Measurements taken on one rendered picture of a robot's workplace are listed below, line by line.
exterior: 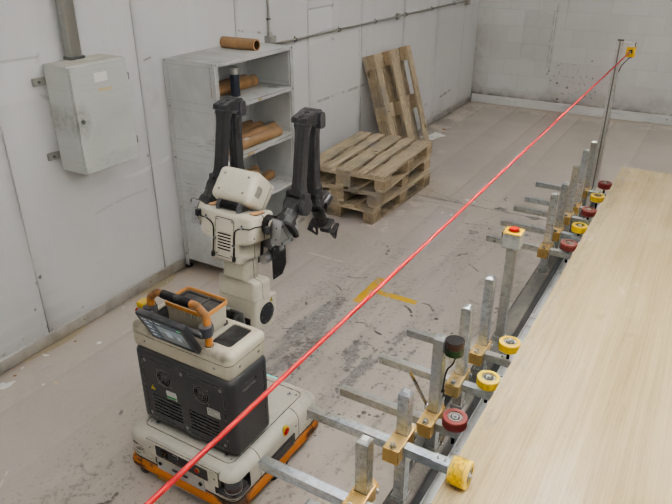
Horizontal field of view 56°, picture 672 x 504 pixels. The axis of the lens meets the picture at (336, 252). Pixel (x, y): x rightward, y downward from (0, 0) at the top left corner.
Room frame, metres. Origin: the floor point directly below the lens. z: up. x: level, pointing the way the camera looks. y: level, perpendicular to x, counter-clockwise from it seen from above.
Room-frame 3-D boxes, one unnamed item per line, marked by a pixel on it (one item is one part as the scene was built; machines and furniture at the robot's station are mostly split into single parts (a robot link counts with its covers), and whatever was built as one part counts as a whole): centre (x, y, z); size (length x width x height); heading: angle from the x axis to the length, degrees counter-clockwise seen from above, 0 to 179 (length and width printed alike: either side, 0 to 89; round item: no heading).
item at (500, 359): (2.10, -0.48, 0.81); 0.43 x 0.03 x 0.04; 60
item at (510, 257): (2.32, -0.71, 0.93); 0.05 x 0.05 x 0.45; 60
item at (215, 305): (2.27, 0.58, 0.87); 0.23 x 0.15 x 0.11; 59
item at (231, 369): (2.29, 0.57, 0.59); 0.55 x 0.34 x 0.83; 59
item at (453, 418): (1.58, -0.38, 0.85); 0.08 x 0.08 x 0.11
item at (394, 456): (1.43, -0.19, 0.95); 0.14 x 0.06 x 0.05; 150
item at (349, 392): (1.68, -0.21, 0.84); 0.43 x 0.03 x 0.04; 60
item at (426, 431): (1.64, -0.32, 0.85); 0.14 x 0.06 x 0.05; 150
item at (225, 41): (4.71, 0.68, 1.59); 0.30 x 0.08 x 0.08; 60
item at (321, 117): (2.65, 0.10, 1.41); 0.11 x 0.06 x 0.43; 59
